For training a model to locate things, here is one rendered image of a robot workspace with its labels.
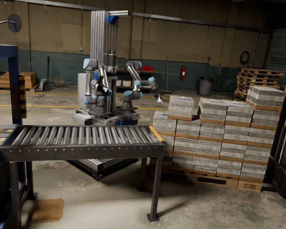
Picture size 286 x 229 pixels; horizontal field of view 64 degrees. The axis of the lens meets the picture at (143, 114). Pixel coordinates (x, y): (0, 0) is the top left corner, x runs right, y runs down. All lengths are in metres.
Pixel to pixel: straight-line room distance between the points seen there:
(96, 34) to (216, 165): 2.24
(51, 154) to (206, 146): 1.82
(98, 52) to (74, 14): 6.23
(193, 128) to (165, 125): 0.34
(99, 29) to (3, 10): 6.76
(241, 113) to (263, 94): 0.32
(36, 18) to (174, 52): 5.23
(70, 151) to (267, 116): 2.21
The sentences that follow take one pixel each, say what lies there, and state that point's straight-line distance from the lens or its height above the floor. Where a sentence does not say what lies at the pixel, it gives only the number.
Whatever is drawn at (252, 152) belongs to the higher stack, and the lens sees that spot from 3.13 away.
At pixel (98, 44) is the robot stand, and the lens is 3.06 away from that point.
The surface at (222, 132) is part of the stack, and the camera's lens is 2.96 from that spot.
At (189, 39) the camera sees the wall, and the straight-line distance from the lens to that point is 10.06.
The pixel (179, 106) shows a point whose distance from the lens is 2.78.
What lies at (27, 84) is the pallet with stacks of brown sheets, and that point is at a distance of 8.38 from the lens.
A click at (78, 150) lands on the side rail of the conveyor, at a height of 0.76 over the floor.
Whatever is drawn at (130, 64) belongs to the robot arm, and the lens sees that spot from 3.16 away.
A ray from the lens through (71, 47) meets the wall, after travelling 9.17.
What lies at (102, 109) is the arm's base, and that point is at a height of 0.87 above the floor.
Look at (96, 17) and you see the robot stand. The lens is 3.11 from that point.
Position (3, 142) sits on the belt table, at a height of 0.79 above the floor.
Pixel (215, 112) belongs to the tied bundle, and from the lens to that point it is 2.87.
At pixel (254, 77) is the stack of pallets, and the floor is 1.06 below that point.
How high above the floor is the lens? 1.60
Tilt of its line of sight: 15 degrees down
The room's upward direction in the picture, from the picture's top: 5 degrees clockwise
